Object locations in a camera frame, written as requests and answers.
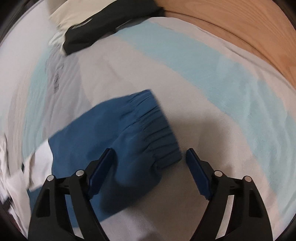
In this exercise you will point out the black folded garment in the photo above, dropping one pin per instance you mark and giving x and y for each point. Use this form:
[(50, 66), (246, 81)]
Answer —
[(116, 14)]

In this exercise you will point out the blue and white jacket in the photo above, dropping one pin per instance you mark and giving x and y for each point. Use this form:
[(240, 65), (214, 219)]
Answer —
[(134, 126)]

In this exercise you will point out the cream pillow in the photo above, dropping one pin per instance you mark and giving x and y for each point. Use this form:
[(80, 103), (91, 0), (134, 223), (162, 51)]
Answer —
[(65, 14)]

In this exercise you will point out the wooden headboard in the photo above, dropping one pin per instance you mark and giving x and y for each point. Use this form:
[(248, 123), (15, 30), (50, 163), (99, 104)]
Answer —
[(260, 27)]

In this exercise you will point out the striped bed sheet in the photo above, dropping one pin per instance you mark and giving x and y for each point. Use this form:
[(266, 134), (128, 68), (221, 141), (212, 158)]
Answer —
[(234, 110)]

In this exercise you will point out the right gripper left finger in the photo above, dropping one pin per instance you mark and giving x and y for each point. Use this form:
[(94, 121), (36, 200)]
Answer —
[(50, 219)]

